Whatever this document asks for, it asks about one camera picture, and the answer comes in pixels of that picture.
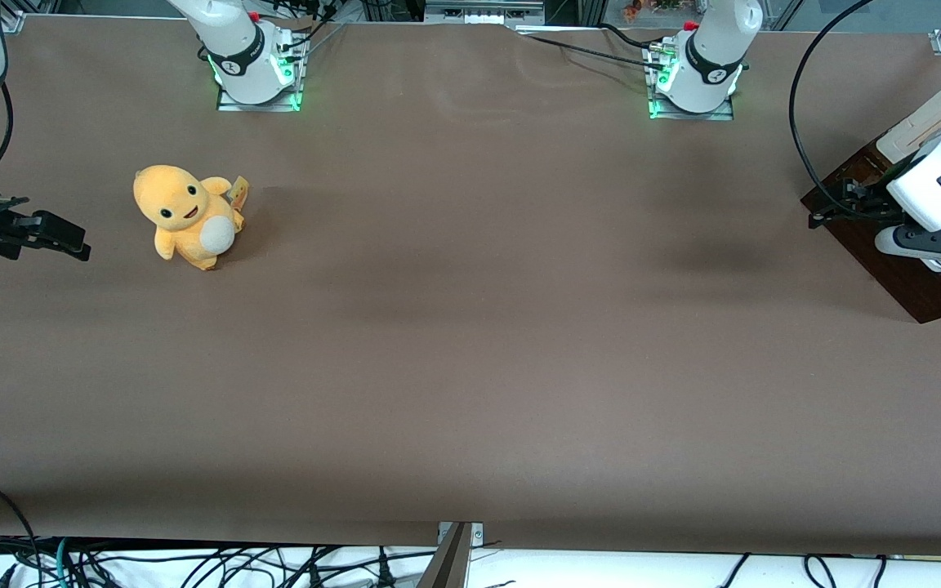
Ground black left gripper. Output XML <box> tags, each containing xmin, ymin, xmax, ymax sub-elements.
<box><xmin>808</xmin><ymin>176</ymin><xmax>911</xmax><ymax>234</ymax></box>

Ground dark wooden base board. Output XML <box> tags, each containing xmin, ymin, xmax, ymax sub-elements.
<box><xmin>801</xmin><ymin>139</ymin><xmax>941</xmax><ymax>325</ymax></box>

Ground yellow plush toy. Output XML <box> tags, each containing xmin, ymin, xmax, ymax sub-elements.
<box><xmin>132</xmin><ymin>164</ymin><xmax>250</xmax><ymax>272</ymax></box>

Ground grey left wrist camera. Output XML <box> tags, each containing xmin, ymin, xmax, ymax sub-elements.
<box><xmin>874</xmin><ymin>226</ymin><xmax>941</xmax><ymax>277</ymax></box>

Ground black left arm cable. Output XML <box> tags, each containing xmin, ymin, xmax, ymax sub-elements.
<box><xmin>788</xmin><ymin>0</ymin><xmax>906</xmax><ymax>223</ymax></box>

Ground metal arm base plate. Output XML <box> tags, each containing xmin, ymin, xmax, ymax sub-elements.
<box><xmin>648</xmin><ymin>86</ymin><xmax>735</xmax><ymax>123</ymax></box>
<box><xmin>216</xmin><ymin>78</ymin><xmax>305</xmax><ymax>114</ymax></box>

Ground short black table cable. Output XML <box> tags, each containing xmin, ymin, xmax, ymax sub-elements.
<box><xmin>597</xmin><ymin>22</ymin><xmax>656</xmax><ymax>50</ymax></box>

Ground long black table cable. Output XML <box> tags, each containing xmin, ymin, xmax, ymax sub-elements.
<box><xmin>520</xmin><ymin>31</ymin><xmax>667</xmax><ymax>68</ymax></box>

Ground black base connector cables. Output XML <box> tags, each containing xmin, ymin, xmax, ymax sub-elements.
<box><xmin>273</xmin><ymin>0</ymin><xmax>349</xmax><ymax>60</ymax></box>

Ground black cable bundle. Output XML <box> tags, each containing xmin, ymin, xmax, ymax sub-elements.
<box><xmin>0</xmin><ymin>535</ymin><xmax>439</xmax><ymax>588</ymax></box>

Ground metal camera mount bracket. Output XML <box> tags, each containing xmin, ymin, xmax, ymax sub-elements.
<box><xmin>417</xmin><ymin>521</ymin><xmax>485</xmax><ymax>588</ymax></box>

